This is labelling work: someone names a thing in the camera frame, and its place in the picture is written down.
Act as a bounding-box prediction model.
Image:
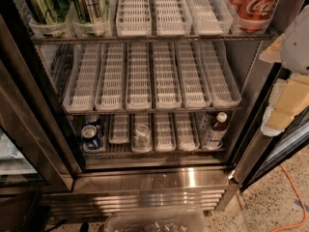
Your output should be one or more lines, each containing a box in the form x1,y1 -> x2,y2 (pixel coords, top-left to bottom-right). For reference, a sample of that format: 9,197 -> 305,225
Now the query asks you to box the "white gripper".
259,5 -> 309,136

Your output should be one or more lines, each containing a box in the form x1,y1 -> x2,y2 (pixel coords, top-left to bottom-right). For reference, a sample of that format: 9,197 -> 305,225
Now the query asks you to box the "silver 7up can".
133,125 -> 151,150

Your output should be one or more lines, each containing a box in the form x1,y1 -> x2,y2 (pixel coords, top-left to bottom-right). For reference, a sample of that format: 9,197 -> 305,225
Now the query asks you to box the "clear tray shelf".
152,42 -> 182,109
175,42 -> 211,108
63,44 -> 100,113
116,0 -> 152,37
175,113 -> 200,152
132,114 -> 153,153
126,43 -> 152,110
154,114 -> 176,152
200,41 -> 241,108
108,114 -> 129,144
95,43 -> 125,111
153,0 -> 192,36
185,0 -> 233,35

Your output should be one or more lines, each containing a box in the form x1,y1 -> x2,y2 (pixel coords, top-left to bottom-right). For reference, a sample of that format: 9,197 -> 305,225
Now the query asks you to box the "red coca-cola can front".
239,0 -> 276,33

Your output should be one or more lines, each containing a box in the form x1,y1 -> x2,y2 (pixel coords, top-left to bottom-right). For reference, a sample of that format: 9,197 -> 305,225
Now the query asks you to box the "glass fridge door right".
233,64 -> 309,191

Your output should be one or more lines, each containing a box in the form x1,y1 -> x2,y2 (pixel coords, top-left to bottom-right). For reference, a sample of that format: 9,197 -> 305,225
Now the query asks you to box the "stainless steel fridge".
0,0 -> 309,225

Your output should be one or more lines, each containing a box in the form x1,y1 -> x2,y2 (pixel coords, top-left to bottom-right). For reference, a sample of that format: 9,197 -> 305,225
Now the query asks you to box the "blue pepsi can rear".
85,114 -> 104,133

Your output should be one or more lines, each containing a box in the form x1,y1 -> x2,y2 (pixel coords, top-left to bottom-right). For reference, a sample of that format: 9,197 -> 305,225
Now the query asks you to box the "blue pepsi can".
85,114 -> 104,133
81,125 -> 101,150

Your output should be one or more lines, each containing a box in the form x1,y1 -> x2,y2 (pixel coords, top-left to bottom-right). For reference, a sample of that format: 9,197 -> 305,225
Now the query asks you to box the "blue pepsi can front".
81,125 -> 101,150

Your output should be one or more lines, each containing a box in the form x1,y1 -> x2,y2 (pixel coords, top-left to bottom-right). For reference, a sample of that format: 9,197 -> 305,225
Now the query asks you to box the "green silver can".
73,0 -> 109,36

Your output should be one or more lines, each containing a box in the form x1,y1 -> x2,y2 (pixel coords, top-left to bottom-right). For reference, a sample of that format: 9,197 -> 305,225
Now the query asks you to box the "green can left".
26,0 -> 70,37

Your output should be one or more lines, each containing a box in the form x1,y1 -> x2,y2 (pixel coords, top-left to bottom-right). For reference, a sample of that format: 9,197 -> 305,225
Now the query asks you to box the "brown drink bottle white cap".
205,112 -> 228,149

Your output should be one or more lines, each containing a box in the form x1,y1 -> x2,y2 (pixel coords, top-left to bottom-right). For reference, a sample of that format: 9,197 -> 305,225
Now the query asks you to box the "top wire shelf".
32,34 -> 275,44

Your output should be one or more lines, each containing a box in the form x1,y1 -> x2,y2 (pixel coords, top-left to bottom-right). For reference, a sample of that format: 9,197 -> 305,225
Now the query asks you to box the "wire shelf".
65,106 -> 243,116
32,34 -> 275,44

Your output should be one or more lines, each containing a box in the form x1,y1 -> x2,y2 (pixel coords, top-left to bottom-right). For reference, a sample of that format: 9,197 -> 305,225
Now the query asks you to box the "middle wire shelf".
65,106 -> 243,116

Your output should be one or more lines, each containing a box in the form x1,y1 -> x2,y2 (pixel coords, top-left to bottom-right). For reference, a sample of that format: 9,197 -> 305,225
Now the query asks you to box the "orange cable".
269,164 -> 308,232

